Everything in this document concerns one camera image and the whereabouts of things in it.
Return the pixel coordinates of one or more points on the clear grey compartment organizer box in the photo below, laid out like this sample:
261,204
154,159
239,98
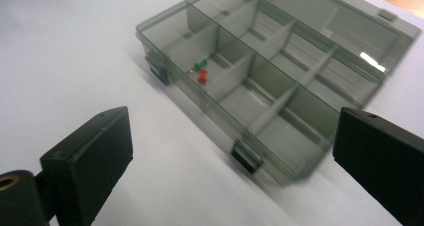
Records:
266,86

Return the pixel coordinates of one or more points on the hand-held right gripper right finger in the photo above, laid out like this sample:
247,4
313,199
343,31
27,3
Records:
380,156

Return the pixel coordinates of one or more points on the red push pin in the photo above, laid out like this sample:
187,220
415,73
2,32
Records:
202,77

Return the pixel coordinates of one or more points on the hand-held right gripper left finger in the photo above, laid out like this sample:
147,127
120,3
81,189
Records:
90,162

